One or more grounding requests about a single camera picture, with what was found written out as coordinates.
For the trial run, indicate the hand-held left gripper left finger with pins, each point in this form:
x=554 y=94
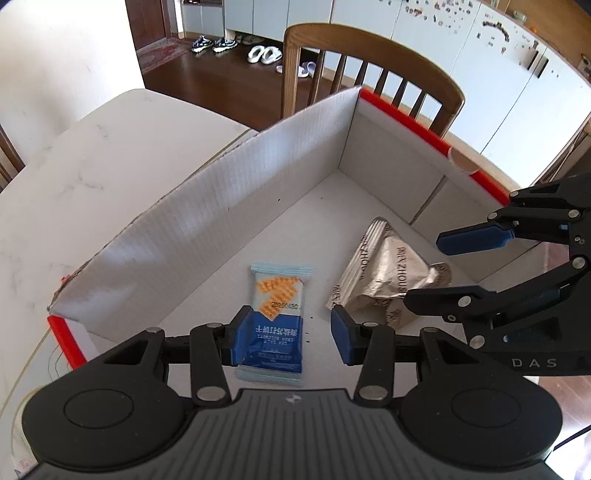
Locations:
x=242 y=334

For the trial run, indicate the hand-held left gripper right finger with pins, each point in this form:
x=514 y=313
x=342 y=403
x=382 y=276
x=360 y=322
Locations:
x=344 y=337

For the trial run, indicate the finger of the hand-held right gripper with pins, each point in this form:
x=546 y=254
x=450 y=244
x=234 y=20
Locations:
x=471 y=240
x=443 y=300

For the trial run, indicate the blue snack packet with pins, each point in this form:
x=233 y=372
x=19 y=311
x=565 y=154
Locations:
x=281 y=295

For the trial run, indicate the beige snack packet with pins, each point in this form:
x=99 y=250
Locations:
x=392 y=272

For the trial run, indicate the red cardboard box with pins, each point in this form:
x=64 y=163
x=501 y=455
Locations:
x=286 y=152

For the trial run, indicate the white marble desktop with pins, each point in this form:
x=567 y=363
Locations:
x=92 y=184

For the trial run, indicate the white magnet-covered cabinet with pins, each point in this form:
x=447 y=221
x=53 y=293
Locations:
x=438 y=46

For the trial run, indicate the wooden chair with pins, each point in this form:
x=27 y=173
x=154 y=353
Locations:
x=7 y=161
x=369 y=46

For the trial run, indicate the pale slipper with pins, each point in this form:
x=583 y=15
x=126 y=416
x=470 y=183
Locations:
x=307 y=70

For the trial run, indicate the white slipper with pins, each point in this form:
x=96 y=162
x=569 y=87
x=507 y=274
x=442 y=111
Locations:
x=272 y=55
x=255 y=54

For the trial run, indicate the dark sneaker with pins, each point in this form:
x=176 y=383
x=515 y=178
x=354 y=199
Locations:
x=202 y=45
x=225 y=45

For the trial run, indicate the patterned rug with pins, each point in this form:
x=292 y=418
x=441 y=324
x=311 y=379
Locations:
x=161 y=53

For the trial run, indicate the brown wooden door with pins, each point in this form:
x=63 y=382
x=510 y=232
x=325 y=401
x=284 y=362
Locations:
x=152 y=18

